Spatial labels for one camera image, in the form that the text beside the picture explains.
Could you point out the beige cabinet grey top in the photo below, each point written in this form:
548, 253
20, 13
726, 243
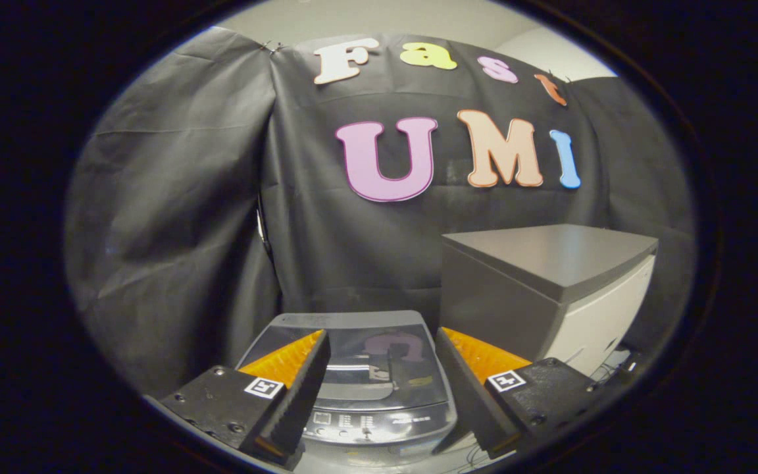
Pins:
550, 257

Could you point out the black backdrop cloth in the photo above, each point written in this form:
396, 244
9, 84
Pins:
175, 197

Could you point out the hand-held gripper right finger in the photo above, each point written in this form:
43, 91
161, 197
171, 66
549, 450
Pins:
468, 392

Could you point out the grey washing machine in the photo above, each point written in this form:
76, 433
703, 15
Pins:
379, 428

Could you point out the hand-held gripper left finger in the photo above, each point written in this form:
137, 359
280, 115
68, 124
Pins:
303, 388

